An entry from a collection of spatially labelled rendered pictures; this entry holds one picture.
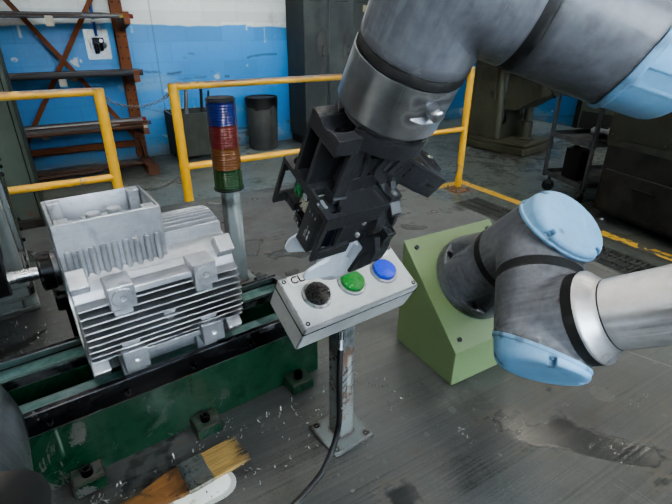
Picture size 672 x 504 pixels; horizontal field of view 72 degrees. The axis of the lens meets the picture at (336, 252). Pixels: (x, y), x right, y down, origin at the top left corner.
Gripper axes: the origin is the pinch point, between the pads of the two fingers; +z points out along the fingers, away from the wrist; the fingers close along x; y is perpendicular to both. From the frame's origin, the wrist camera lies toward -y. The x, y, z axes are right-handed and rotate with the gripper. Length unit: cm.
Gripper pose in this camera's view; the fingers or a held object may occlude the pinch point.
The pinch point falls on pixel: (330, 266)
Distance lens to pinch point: 49.2
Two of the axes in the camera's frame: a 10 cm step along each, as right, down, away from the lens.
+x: 5.0, 7.6, -4.2
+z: -2.9, 6.0, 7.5
